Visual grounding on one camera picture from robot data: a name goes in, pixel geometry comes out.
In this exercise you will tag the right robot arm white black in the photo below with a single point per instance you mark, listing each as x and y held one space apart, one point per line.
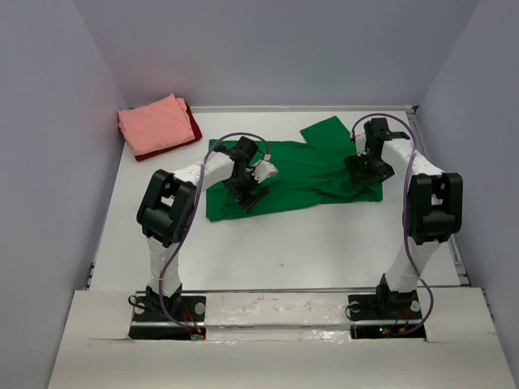
432 205

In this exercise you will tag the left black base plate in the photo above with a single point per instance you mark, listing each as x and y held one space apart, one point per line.
148 321

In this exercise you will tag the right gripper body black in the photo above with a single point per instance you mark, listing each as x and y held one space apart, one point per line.
370 162

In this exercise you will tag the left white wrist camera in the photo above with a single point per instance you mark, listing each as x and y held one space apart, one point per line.
263 169

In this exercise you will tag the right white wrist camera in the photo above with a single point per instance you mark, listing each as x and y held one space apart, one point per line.
359 139

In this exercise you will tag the pink folded t shirt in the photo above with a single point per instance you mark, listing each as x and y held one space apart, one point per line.
153 128

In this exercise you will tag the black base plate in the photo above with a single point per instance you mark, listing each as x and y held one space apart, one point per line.
148 321
385 320

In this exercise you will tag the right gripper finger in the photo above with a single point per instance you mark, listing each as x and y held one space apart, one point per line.
354 173
380 174

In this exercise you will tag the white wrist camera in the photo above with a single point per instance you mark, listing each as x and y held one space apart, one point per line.
263 169
359 139

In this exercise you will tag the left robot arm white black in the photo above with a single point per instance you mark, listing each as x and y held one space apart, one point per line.
171 200

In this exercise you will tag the green t shirt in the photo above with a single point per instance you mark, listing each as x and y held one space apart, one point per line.
309 174

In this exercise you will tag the white cardboard front cover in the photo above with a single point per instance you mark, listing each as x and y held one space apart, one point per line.
280 340

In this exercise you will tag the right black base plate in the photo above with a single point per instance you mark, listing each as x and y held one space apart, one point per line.
385 320

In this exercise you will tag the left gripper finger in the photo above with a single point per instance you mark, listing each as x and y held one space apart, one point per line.
242 198
256 197

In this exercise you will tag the dark red folded t shirt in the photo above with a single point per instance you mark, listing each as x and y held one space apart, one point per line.
197 137

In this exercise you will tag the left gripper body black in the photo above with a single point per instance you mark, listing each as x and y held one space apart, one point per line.
246 183

